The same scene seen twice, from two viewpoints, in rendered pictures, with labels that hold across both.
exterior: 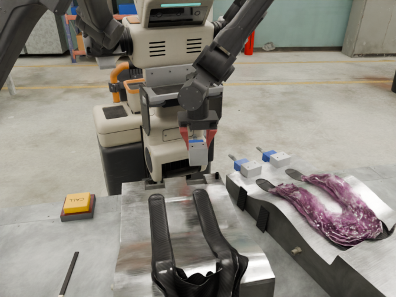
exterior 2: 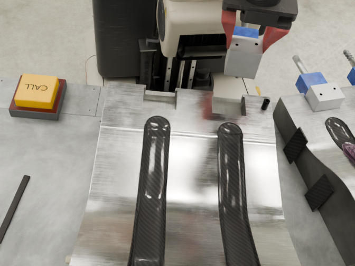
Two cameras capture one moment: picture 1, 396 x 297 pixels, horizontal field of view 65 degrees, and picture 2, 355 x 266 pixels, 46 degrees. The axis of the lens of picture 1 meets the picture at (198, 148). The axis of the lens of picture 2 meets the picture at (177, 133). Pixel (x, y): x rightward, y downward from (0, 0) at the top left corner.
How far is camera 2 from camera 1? 22 cm
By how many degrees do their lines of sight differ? 24
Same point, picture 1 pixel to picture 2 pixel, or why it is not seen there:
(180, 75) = not seen: outside the picture
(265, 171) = (347, 105)
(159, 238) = (150, 202)
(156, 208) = (155, 143)
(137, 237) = (115, 193)
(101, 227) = (68, 140)
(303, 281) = not seen: outside the picture
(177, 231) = (179, 197)
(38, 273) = not seen: outside the picture
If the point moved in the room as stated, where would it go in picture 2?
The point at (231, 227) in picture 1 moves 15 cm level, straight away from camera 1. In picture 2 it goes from (267, 210) to (290, 129)
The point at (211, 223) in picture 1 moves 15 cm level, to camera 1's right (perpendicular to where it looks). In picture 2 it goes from (235, 192) to (344, 219)
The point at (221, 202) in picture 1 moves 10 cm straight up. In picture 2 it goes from (261, 158) to (282, 115)
